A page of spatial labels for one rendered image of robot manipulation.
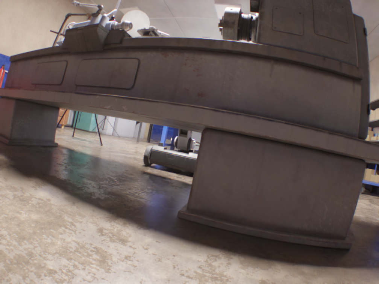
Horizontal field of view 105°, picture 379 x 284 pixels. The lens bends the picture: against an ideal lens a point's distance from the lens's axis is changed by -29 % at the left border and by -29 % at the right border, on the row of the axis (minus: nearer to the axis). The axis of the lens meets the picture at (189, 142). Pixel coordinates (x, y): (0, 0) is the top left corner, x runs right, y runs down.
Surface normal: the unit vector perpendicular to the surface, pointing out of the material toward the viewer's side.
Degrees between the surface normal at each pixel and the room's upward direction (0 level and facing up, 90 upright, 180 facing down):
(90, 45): 141
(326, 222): 90
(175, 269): 0
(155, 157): 90
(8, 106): 90
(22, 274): 0
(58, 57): 90
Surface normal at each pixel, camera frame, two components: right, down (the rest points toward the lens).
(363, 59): -0.26, -0.04
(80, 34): -0.31, 0.74
